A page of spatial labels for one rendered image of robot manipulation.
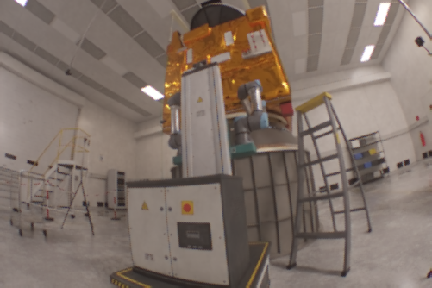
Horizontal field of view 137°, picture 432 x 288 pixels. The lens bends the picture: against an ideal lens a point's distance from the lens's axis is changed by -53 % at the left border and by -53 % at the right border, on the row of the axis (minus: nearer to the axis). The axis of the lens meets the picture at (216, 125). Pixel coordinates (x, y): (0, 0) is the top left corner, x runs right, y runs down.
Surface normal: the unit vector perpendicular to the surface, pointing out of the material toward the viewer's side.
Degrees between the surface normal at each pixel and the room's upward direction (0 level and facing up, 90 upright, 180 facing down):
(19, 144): 90
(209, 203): 90
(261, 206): 90
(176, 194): 90
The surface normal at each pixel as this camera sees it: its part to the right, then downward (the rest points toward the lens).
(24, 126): 0.92, -0.21
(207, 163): -0.38, -0.31
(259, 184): 0.03, -0.37
